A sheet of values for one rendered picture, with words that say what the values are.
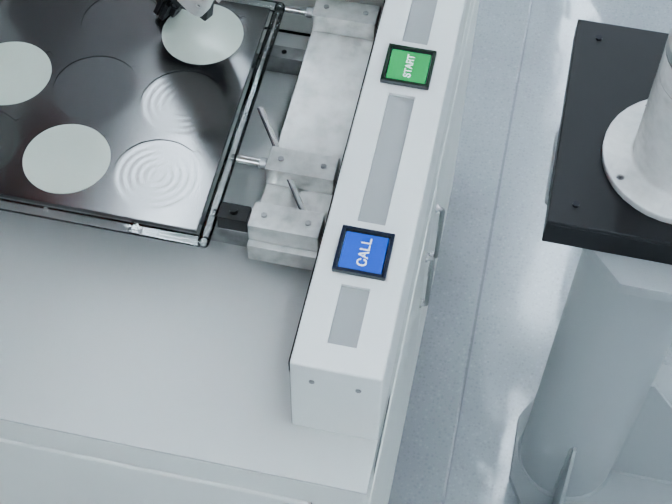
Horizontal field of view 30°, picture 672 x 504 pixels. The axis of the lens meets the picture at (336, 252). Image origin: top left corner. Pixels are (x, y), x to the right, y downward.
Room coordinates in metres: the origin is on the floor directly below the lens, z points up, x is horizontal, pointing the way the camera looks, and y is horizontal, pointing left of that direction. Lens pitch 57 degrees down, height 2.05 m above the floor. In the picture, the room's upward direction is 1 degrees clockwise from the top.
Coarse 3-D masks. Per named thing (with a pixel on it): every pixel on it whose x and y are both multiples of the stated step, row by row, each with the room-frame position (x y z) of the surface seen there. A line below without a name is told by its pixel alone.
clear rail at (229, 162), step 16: (272, 16) 1.10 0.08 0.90; (272, 32) 1.07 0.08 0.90; (272, 48) 1.05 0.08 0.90; (256, 64) 1.02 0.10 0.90; (256, 80) 0.99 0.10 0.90; (256, 96) 0.97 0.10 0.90; (240, 112) 0.94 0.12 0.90; (240, 128) 0.92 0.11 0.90; (240, 144) 0.90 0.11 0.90; (224, 160) 0.87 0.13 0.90; (224, 176) 0.85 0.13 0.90; (224, 192) 0.83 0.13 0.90; (208, 208) 0.80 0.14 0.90; (208, 224) 0.78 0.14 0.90; (208, 240) 0.76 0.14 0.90
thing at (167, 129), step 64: (0, 0) 1.12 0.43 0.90; (64, 0) 1.12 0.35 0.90; (128, 0) 1.12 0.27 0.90; (64, 64) 1.01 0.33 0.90; (128, 64) 1.01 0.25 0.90; (192, 64) 1.02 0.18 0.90; (0, 128) 0.91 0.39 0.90; (128, 128) 0.92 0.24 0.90; (192, 128) 0.92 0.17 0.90; (0, 192) 0.82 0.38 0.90; (128, 192) 0.82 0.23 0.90; (192, 192) 0.83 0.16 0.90
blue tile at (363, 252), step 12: (348, 240) 0.72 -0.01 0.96; (360, 240) 0.72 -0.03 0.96; (372, 240) 0.72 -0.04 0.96; (384, 240) 0.72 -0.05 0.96; (348, 252) 0.71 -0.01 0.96; (360, 252) 0.71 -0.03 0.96; (372, 252) 0.71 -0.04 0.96; (384, 252) 0.71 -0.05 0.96; (348, 264) 0.69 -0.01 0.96; (360, 264) 0.69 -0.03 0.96; (372, 264) 0.69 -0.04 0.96
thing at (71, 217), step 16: (0, 208) 0.80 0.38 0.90; (16, 208) 0.80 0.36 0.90; (32, 208) 0.80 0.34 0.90; (48, 208) 0.80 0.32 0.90; (80, 224) 0.78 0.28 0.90; (96, 224) 0.78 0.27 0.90; (112, 224) 0.78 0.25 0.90; (128, 224) 0.78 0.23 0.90; (176, 240) 0.76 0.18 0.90; (192, 240) 0.76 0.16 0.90
